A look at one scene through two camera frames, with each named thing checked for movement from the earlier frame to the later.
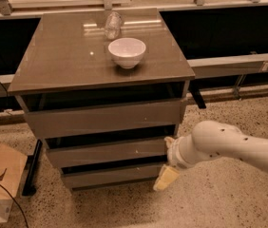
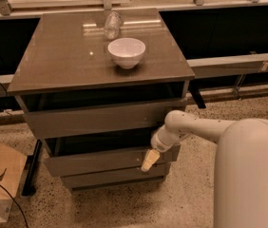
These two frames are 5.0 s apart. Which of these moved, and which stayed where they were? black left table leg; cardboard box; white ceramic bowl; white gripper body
Moved: white gripper body
Stayed: white ceramic bowl; cardboard box; black left table leg
